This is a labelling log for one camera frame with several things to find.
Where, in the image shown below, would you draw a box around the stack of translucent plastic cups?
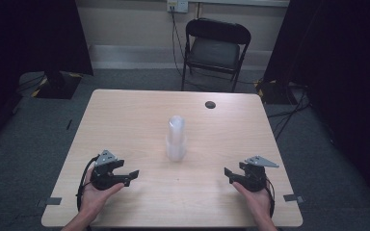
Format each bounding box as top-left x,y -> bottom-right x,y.
165,115 -> 188,163

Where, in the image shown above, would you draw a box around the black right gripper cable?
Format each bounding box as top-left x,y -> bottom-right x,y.
264,177 -> 277,219

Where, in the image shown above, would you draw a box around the grey tape strip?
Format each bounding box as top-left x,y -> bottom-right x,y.
36,196 -> 63,208
282,193 -> 305,204

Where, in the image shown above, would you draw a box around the black folding chair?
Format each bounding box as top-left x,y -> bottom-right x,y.
180,17 -> 252,93

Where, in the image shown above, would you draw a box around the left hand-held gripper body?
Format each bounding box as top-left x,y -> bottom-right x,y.
90,149 -> 125,192

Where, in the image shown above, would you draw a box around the black floor cables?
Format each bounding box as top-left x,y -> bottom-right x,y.
266,82 -> 313,142

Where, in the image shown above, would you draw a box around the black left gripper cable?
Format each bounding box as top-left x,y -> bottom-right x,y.
75,154 -> 101,214

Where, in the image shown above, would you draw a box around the black stand base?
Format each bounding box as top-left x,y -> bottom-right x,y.
31,70 -> 84,100
255,79 -> 299,106

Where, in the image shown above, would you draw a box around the black curtain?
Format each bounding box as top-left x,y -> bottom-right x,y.
262,0 -> 370,215
0,0 -> 94,152

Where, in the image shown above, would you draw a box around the person's right hand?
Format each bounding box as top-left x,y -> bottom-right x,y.
231,181 -> 273,223

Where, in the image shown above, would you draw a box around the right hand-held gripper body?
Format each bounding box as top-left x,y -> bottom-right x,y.
237,155 -> 280,193

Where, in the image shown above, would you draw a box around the white wall socket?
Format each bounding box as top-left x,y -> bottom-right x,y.
166,0 -> 190,14

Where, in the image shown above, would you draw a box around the person's left hand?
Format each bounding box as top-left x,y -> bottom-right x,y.
78,167 -> 125,219

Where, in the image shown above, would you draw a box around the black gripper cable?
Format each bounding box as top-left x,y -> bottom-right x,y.
75,154 -> 101,214
264,177 -> 277,219

